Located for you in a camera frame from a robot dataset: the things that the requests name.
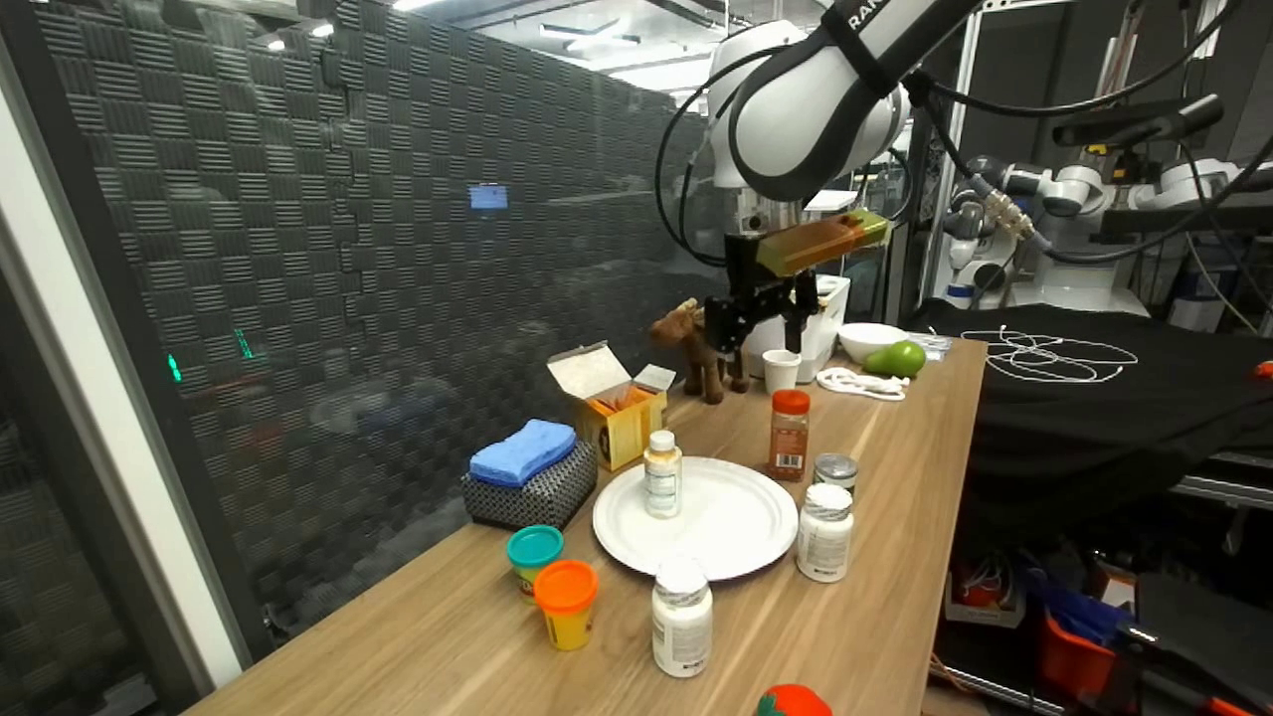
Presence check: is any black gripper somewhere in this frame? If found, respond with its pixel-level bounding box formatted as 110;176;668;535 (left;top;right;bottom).
714;231;820;350

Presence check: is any red lid spice bottle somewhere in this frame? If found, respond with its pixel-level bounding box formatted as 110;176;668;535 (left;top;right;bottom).
769;390;813;481

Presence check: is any small white vitamin bottle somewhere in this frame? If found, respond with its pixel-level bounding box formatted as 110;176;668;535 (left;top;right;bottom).
643;429;682;517

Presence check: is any white pill bottle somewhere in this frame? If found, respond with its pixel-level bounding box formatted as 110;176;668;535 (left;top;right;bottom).
797;486;855;581
651;561;714;679

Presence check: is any small green label can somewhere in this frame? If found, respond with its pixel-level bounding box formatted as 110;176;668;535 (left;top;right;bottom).
813;452;859;488

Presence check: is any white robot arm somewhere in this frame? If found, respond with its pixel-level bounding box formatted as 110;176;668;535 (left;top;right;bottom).
708;0;977;208

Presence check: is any white paper plate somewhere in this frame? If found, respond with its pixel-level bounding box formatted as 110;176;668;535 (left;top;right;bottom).
592;457;800;581

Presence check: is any white appliance with leaves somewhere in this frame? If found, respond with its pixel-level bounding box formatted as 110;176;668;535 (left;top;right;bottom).
739;273;853;380

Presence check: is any white paper cup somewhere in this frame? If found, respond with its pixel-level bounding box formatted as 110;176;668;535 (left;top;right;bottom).
761;350;800;392

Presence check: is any brown plush moose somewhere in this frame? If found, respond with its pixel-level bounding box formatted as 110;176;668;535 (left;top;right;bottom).
649;297;745;406

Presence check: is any white bowl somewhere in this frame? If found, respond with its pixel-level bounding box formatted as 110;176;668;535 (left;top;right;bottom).
839;322;903;364

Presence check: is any green pear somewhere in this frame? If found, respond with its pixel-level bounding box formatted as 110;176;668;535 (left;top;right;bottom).
862;339;927;376

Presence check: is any yellow open cardboard box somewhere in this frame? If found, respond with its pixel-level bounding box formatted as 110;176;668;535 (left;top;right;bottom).
544;341;668;468

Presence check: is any blue sponge cloth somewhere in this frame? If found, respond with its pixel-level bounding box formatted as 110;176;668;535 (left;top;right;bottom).
468;416;577;486

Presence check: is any grey foam block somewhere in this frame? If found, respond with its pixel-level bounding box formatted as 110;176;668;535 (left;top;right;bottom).
460;444;598;529

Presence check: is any orange lid dough tub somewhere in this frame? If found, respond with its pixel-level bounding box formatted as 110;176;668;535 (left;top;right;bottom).
533;561;599;652

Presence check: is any red ball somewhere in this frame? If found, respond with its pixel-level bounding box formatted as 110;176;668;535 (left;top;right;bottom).
755;684;830;716

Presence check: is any wrist camera amber block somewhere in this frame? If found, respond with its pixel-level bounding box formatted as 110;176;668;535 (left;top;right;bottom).
755;209;889;280

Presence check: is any white cord on table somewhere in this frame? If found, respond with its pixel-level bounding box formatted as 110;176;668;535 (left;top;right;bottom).
960;322;1142;390

